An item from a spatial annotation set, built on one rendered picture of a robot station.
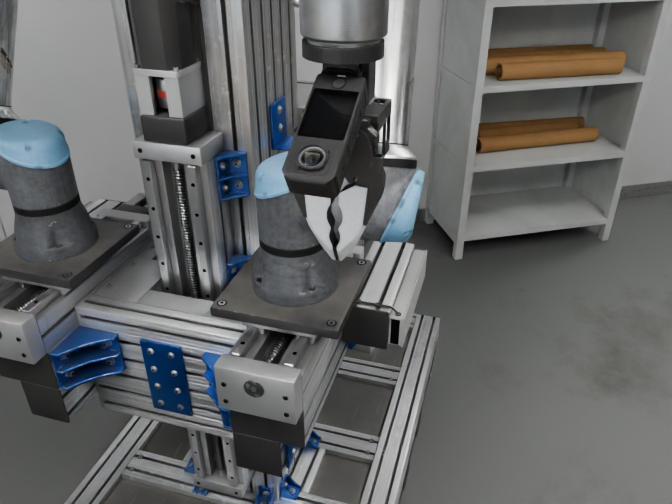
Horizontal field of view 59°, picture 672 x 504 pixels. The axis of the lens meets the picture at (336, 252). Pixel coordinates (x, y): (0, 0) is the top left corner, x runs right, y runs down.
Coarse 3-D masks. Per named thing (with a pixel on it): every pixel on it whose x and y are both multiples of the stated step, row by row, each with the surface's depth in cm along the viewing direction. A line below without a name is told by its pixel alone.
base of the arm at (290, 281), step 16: (256, 256) 102; (272, 256) 97; (288, 256) 96; (304, 256) 96; (320, 256) 98; (256, 272) 102; (272, 272) 98; (288, 272) 97; (304, 272) 97; (320, 272) 99; (336, 272) 103; (256, 288) 101; (272, 288) 98; (288, 288) 98; (304, 288) 98; (320, 288) 99; (336, 288) 103; (288, 304) 99; (304, 304) 99
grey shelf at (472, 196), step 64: (448, 0) 282; (512, 0) 249; (576, 0) 256; (640, 0) 262; (448, 64) 291; (640, 64) 288; (448, 128) 300; (448, 192) 309; (512, 192) 349; (576, 192) 349
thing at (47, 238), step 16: (16, 208) 109; (64, 208) 110; (80, 208) 114; (16, 224) 111; (32, 224) 109; (48, 224) 109; (64, 224) 111; (80, 224) 113; (16, 240) 111; (32, 240) 110; (48, 240) 110; (64, 240) 111; (80, 240) 113; (96, 240) 118; (32, 256) 111; (48, 256) 111; (64, 256) 112
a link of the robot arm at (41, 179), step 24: (24, 120) 109; (0, 144) 102; (24, 144) 102; (48, 144) 104; (0, 168) 105; (24, 168) 103; (48, 168) 105; (72, 168) 111; (24, 192) 106; (48, 192) 107; (72, 192) 111
